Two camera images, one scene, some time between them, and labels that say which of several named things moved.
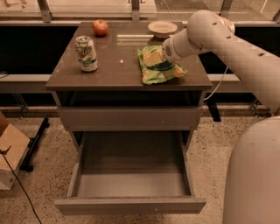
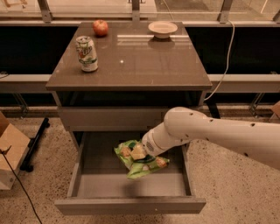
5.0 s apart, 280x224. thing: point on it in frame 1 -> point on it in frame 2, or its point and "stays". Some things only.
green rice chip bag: (159, 72) -> (137, 167)
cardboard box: (14, 147) stays
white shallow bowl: (162, 29) stays
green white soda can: (87, 53) stays
